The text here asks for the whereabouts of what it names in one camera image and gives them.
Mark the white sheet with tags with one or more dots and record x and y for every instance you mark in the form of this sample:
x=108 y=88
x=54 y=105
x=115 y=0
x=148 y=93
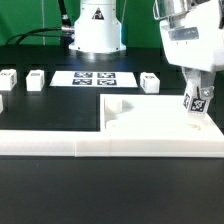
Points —
x=93 y=79

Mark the white L-shaped obstacle fence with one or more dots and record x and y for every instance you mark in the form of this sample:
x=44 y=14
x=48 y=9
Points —
x=54 y=143

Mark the white part at left edge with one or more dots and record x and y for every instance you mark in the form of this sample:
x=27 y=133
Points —
x=1 y=104

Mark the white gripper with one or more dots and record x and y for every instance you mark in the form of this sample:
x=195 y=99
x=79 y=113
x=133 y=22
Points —
x=192 y=33

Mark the white square table top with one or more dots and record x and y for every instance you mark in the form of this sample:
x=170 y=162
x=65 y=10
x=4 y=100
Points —
x=157 y=125

